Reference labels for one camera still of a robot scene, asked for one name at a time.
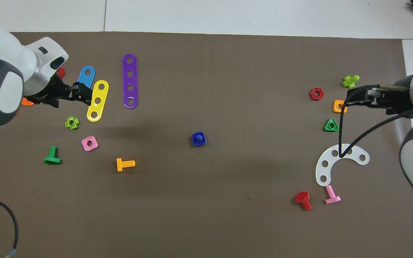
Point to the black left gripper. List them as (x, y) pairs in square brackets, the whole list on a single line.
[(54, 91)]

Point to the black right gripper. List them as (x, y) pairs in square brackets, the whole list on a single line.
[(394, 102)]

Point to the blue square plastic nut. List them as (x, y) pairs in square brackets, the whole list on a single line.
[(194, 143)]

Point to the blue plastic screw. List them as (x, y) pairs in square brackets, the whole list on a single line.
[(199, 137)]

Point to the lime green cross screw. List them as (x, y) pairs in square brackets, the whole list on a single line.
[(350, 81)]

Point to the orange square plastic nut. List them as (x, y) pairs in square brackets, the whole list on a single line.
[(336, 109)]

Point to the red hexagonal plastic nut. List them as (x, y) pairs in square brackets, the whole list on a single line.
[(61, 72), (316, 98)]

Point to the lime green cross nut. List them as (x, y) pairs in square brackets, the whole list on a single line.
[(68, 123)]

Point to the green triangular plastic nut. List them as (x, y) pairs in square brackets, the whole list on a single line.
[(328, 127)]

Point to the pink square plastic nut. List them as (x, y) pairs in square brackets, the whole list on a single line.
[(85, 147)]

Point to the green plastic screw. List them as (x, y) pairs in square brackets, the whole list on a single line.
[(52, 157)]

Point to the orange plastic screw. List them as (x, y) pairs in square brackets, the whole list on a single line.
[(124, 164)]

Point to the pink plastic screw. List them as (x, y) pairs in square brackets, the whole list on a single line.
[(332, 196)]

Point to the red plastic screw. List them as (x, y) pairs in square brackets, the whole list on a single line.
[(303, 199)]

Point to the blue two-hole plastic strip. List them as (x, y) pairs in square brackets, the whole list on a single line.
[(84, 79)]

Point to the yellow three-hole plastic strip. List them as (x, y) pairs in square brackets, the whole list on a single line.
[(99, 104)]

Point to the purple four-hole plastic strip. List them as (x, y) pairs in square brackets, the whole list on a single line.
[(130, 80)]

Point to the orange heart-shaped plastic plate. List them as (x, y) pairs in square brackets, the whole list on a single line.
[(26, 102)]

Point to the white curved perforated strip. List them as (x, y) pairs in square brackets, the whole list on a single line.
[(321, 172)]

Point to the brown table mat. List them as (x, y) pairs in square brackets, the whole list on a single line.
[(206, 200)]

